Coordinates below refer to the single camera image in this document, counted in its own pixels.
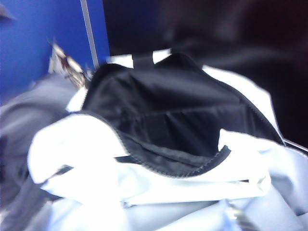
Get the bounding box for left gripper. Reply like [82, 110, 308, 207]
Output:
[47, 38, 93, 90]

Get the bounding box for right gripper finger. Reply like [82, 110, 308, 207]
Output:
[225, 201, 256, 231]

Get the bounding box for gray clothes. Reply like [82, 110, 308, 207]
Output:
[0, 72, 91, 231]

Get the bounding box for blue partition panel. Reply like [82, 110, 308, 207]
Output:
[0, 0, 110, 106]

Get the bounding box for aluminum frame strip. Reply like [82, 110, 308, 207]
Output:
[80, 0, 101, 70]

